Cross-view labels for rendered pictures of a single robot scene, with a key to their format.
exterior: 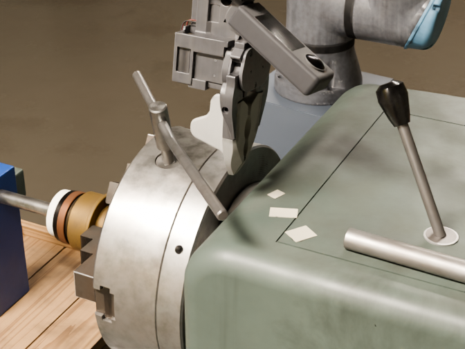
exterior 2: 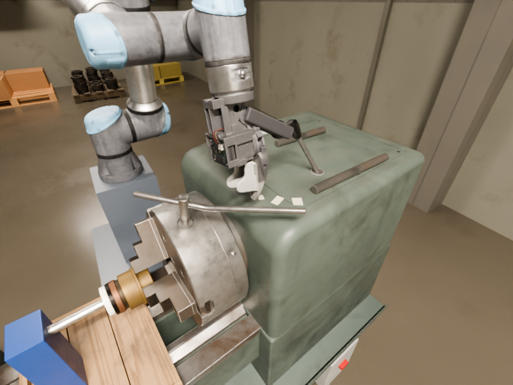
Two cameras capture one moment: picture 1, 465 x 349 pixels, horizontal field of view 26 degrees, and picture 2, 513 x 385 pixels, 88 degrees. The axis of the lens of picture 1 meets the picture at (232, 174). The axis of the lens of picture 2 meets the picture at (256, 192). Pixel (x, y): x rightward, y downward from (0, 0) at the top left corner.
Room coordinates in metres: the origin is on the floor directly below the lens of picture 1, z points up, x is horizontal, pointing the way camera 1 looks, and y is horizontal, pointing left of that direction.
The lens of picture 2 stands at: (0.75, 0.39, 1.62)
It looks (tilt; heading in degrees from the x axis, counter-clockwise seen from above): 36 degrees down; 296
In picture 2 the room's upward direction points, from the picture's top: straight up
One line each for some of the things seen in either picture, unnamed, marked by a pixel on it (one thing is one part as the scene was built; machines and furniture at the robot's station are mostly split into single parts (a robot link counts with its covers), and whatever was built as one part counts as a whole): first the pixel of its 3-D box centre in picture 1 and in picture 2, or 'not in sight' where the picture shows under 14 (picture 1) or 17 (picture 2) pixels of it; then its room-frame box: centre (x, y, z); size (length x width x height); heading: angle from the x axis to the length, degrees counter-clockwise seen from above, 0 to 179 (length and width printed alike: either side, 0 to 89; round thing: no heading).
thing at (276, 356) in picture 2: not in sight; (284, 305); (0.95, -0.31, 0.43); 0.60 x 0.48 x 0.86; 64
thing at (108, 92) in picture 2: not in sight; (94, 80); (6.43, -3.40, 0.24); 1.36 x 0.96 x 0.49; 149
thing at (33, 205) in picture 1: (30, 204); (79, 315); (1.23, 0.29, 1.08); 0.13 x 0.07 x 0.07; 64
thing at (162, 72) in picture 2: not in sight; (154, 72); (5.97, -4.66, 0.20); 1.17 x 0.85 x 0.41; 59
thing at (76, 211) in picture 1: (95, 224); (131, 288); (1.18, 0.19, 1.08); 0.09 x 0.09 x 0.09; 64
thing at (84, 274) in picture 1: (104, 269); (177, 298); (1.06, 0.16, 1.08); 0.12 x 0.11 x 0.05; 154
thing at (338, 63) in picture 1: (319, 59); (117, 160); (1.58, -0.15, 1.15); 0.15 x 0.15 x 0.10
